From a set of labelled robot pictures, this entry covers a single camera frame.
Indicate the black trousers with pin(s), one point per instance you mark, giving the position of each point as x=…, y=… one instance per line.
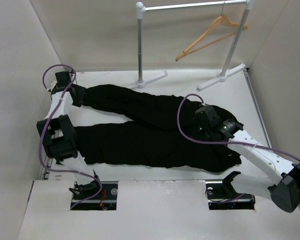
x=155, y=135

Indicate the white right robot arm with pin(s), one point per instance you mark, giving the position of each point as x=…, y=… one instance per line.
x=282, y=181

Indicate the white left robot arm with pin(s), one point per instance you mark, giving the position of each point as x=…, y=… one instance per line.
x=58, y=137

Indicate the wooden clothes hanger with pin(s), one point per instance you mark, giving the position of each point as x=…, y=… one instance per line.
x=221, y=28

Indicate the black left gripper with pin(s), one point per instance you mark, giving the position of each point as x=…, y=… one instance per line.
x=81, y=92

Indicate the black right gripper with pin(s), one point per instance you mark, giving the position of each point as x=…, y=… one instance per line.
x=196, y=122

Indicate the white clothes rack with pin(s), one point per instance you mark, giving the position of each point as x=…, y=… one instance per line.
x=225, y=72

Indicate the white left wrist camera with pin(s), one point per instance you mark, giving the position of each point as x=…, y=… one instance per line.
x=51, y=85

